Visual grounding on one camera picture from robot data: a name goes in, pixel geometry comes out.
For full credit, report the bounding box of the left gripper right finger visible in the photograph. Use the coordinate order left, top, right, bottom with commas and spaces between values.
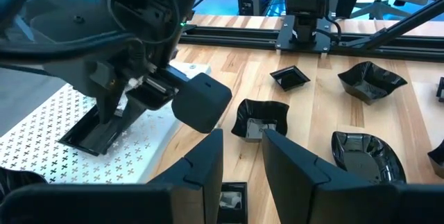
262, 129, 399, 224

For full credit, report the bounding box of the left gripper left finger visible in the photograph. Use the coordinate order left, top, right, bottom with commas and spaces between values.
147, 128, 225, 224

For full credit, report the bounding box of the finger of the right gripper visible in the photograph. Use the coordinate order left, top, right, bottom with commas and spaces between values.
92, 78, 121, 125
110, 95, 149, 139

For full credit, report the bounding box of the black wavy square mini bowl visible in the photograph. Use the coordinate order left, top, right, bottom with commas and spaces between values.
230, 98, 291, 144
0, 166, 49, 187
337, 60, 409, 106

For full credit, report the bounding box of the black leaf-shaped mini plate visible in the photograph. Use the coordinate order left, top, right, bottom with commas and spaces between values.
427, 139, 444, 180
331, 130, 407, 185

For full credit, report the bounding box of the black aluminium table frame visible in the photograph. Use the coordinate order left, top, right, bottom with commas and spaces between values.
179, 0, 444, 62

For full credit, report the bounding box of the black camera cable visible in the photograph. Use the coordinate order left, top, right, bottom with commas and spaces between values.
0, 31, 139, 66

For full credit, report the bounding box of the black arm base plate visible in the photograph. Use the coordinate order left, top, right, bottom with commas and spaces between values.
275, 15, 333, 54

